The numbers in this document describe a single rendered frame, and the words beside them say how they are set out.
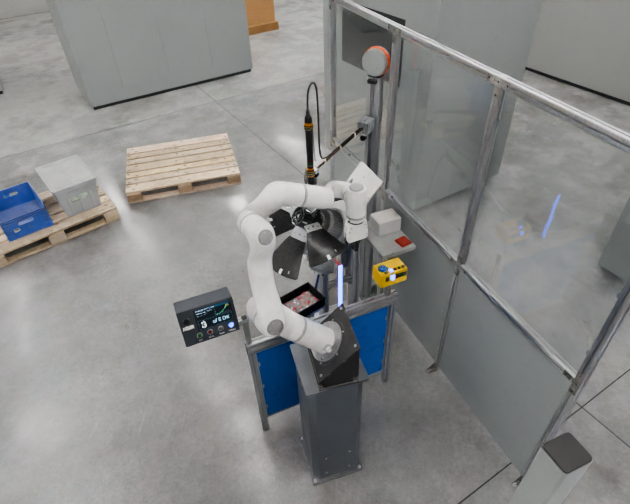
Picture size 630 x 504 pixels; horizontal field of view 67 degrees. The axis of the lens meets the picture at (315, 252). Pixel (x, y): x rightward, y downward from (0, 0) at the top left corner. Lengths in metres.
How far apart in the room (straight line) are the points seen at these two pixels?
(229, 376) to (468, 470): 1.65
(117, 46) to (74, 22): 0.58
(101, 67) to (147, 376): 5.08
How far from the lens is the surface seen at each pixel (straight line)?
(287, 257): 2.74
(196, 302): 2.24
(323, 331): 2.13
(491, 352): 2.86
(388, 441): 3.19
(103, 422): 3.57
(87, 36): 7.58
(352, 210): 1.98
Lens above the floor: 2.81
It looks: 41 degrees down
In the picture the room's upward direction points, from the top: 3 degrees counter-clockwise
